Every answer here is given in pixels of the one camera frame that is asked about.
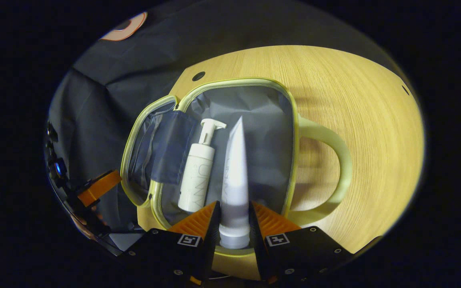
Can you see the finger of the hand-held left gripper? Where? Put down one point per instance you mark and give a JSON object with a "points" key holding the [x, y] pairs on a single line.
{"points": [[98, 188]]}

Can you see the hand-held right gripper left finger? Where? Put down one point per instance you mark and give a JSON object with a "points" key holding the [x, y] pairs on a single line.
{"points": [[213, 232]]}

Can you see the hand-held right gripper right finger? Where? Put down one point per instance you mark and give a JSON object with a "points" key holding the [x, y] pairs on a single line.
{"points": [[254, 236]]}

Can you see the white squeeze tube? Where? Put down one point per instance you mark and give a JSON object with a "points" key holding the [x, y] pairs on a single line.
{"points": [[235, 180]]}

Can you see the white pump bottle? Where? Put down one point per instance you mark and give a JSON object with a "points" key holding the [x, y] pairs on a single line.
{"points": [[196, 176]]}

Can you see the black backdrop cloth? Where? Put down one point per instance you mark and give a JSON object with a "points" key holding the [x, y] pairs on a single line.
{"points": [[114, 100]]}

